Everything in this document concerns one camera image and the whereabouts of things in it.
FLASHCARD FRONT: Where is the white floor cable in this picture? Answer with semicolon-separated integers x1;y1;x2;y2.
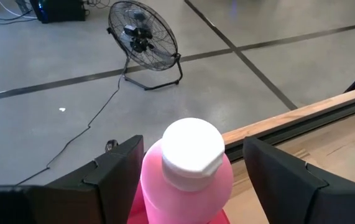
0;0;38;20

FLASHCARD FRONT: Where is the black fan cable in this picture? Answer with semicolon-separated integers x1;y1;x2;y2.
15;46;134;186

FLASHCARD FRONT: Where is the large pink paint bottle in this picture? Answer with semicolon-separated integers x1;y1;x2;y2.
139;117;234;224

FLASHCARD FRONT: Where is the black floor fan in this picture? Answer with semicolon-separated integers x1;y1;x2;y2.
106;0;183;91

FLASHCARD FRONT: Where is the pink plastic tray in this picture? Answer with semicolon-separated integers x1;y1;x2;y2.
127;182;231;224

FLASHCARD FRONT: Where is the black aluminium table frame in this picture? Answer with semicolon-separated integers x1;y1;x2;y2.
223;91;355;163

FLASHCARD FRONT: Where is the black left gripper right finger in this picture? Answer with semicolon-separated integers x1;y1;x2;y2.
242;136;355;224

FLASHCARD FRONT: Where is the black floor box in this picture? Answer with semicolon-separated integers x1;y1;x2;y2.
29;0;86;24

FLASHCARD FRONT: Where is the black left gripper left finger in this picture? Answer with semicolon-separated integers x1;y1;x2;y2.
0;134;144;224

